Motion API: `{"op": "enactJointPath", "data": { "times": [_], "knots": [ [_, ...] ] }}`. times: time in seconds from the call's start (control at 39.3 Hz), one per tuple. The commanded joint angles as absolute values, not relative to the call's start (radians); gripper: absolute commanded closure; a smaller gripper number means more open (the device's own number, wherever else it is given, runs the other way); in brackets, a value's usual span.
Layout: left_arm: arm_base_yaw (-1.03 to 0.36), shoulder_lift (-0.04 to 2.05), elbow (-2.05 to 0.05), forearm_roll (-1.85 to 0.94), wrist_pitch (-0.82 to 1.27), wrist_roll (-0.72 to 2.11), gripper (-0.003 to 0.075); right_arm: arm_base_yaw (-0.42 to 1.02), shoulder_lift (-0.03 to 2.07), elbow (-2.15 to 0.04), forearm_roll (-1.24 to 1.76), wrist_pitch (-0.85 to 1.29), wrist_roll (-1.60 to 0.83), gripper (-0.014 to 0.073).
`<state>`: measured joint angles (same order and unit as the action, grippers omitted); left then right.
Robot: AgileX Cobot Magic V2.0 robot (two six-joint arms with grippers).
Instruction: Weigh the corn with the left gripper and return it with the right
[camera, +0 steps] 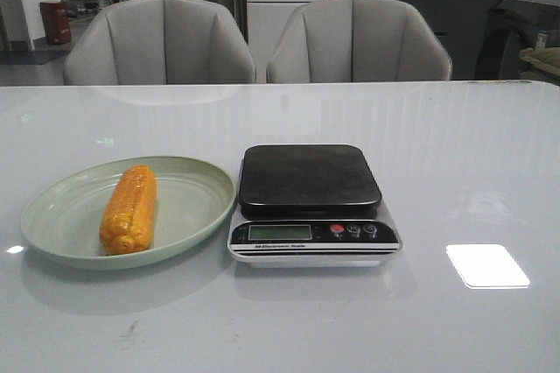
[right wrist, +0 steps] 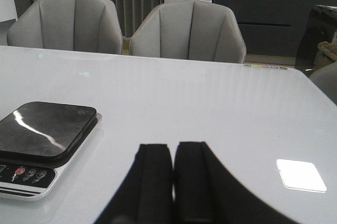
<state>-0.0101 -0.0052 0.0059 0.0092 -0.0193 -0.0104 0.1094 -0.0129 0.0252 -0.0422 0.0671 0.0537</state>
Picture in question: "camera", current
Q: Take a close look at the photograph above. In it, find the grey armchair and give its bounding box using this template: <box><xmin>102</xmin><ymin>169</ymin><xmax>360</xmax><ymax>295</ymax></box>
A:
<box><xmin>266</xmin><ymin>0</ymin><xmax>452</xmax><ymax>84</ymax></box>
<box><xmin>63</xmin><ymin>0</ymin><xmax>256</xmax><ymax>86</ymax></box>

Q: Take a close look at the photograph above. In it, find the dark appliance at right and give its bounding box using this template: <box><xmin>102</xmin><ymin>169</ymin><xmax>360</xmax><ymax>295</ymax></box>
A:
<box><xmin>474</xmin><ymin>0</ymin><xmax>559</xmax><ymax>80</ymax></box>

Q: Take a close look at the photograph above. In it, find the grey armchair on left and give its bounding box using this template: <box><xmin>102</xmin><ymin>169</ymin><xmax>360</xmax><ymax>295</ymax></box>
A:
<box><xmin>63</xmin><ymin>0</ymin><xmax>256</xmax><ymax>86</ymax></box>

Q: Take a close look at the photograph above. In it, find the yellow corn cob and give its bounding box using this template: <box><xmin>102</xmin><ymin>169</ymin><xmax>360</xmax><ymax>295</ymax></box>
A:
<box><xmin>99</xmin><ymin>165</ymin><xmax>158</xmax><ymax>256</ymax></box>

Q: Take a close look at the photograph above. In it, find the black silver kitchen scale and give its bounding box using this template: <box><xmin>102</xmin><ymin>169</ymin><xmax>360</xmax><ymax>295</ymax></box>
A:
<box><xmin>227</xmin><ymin>144</ymin><xmax>403</xmax><ymax>268</ymax></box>

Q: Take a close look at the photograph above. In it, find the beige cushion at right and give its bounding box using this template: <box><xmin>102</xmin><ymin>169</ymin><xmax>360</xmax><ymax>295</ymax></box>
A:
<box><xmin>519</xmin><ymin>47</ymin><xmax>560</xmax><ymax>86</ymax></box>

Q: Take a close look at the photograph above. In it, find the red trash bin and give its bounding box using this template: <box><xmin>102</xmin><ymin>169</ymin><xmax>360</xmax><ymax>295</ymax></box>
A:
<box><xmin>39</xmin><ymin>0</ymin><xmax>72</xmax><ymax>45</ymax></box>

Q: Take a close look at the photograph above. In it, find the pale green plate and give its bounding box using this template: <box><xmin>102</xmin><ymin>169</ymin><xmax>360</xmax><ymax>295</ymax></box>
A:
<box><xmin>20</xmin><ymin>156</ymin><xmax>235</xmax><ymax>271</ymax></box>

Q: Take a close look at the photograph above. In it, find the grey armchair on right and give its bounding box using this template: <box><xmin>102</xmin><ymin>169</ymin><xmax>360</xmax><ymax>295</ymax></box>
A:
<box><xmin>266</xmin><ymin>0</ymin><xmax>452</xmax><ymax>84</ymax></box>

